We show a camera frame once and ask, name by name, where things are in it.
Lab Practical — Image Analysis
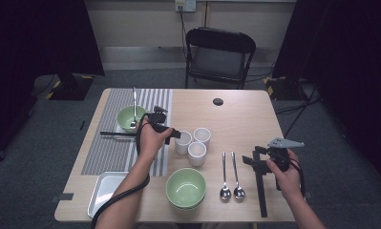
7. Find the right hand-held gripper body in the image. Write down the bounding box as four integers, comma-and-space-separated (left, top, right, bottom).
265, 136, 306, 173

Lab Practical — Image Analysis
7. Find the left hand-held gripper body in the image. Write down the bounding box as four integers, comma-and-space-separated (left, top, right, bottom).
146, 105, 174, 146

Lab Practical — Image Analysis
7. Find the white cup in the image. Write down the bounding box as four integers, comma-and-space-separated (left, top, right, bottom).
193, 127, 212, 149
187, 140, 208, 167
174, 130, 193, 156

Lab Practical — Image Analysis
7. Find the metal spoon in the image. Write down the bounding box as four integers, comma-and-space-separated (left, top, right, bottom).
231, 151, 246, 200
219, 151, 232, 201
129, 87, 140, 129

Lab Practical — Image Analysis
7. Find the row of black chopsticks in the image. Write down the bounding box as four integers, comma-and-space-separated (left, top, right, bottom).
254, 149, 269, 219

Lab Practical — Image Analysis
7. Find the green bowl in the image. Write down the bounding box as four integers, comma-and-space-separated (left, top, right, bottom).
116, 105, 148, 134
168, 197, 206, 212
165, 167, 207, 208

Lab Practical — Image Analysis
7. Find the person's left hand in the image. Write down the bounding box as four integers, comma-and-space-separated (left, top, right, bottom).
136, 119, 174, 164

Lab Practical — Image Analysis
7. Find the person's right hand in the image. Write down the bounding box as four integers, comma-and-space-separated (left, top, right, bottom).
265, 148, 305, 203

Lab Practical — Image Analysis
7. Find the grey striped placemat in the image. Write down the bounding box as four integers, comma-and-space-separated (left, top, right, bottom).
81, 88, 174, 177

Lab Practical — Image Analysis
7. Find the black stand base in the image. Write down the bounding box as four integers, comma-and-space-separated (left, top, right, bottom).
45, 73, 95, 102
263, 75, 308, 102

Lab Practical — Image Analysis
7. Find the black folding chair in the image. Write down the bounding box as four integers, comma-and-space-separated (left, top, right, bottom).
184, 27, 257, 90

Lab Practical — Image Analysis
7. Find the black curtain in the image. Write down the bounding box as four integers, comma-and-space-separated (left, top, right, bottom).
271, 0, 381, 189
0, 0, 105, 163

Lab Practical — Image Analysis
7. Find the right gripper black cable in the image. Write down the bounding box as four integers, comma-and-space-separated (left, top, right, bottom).
287, 156, 307, 198

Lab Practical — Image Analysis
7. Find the black floor cable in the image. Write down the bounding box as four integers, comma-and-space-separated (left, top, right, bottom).
275, 80, 322, 138

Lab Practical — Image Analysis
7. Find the black outlet cable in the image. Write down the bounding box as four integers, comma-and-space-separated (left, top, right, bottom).
178, 5, 189, 61

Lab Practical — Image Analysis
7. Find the wall conduit pipe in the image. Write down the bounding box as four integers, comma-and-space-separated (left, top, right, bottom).
202, 1, 209, 28

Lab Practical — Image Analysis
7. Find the wall power outlet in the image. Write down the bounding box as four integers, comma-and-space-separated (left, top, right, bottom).
174, 0, 198, 13

